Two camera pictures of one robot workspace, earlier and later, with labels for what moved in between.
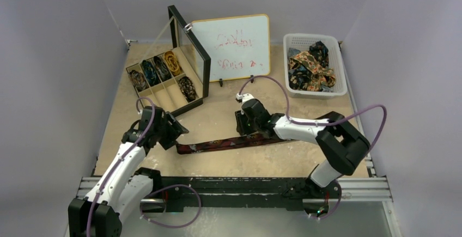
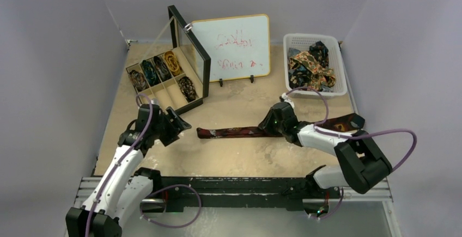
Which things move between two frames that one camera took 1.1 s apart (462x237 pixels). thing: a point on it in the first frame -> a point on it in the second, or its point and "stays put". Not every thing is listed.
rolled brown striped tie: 138,79 stays put
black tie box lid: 181,36 stays put
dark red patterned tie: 184,148 -> 346,123
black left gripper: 168,120 stays put
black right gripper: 240,123 -> 272,124
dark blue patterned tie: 320,52 stays put
